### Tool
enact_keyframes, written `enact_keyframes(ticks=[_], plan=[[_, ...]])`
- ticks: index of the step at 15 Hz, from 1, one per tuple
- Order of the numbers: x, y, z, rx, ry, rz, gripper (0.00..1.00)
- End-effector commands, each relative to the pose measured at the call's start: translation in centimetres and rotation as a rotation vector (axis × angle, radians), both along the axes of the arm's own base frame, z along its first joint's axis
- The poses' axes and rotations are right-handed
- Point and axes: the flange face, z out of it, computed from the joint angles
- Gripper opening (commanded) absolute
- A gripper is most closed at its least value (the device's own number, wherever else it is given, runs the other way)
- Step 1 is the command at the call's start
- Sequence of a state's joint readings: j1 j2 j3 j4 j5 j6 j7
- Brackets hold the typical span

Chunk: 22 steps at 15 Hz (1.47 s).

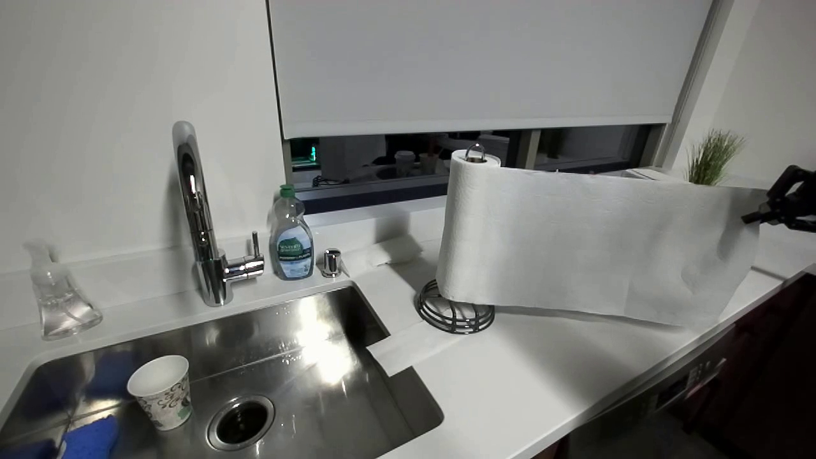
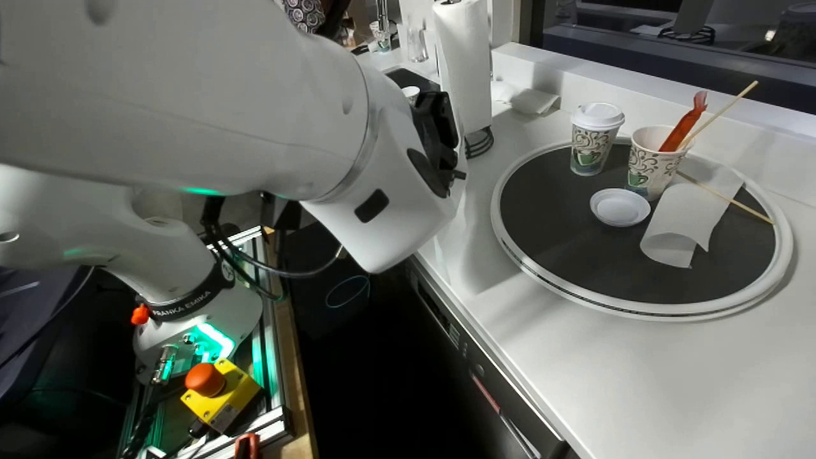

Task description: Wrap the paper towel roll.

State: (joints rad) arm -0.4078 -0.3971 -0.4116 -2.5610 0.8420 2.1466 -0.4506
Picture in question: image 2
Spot aluminium profile frame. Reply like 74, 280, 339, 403
116, 222, 302, 459

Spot rolled white paper sheet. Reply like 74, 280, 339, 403
637, 164, 748, 274

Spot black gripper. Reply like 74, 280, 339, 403
385, 67, 470, 201

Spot patterned paper cup stack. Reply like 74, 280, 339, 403
278, 0, 331, 36

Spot black wire towel holder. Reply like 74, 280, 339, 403
461, 125, 497, 164

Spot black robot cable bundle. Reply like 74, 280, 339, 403
200, 191, 347, 284

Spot open patterned paper cup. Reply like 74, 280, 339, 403
625, 125, 695, 205

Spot white paper towel roll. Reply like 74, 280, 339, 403
432, 0, 497, 138

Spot light blue looped cable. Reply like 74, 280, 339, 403
322, 270, 376, 313

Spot orange plastic fork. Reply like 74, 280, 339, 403
658, 89, 713, 155

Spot orange black clamp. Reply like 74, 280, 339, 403
233, 432, 266, 459

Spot folded white cloth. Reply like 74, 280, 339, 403
507, 84, 563, 121

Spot small white round lid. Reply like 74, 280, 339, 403
588, 186, 655, 231

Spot round black white-rimmed tray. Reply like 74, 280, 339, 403
488, 136, 799, 324

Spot small orange base knob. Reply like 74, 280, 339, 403
129, 302, 154, 331

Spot patterned paper cup with lid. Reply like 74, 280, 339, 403
567, 99, 628, 180

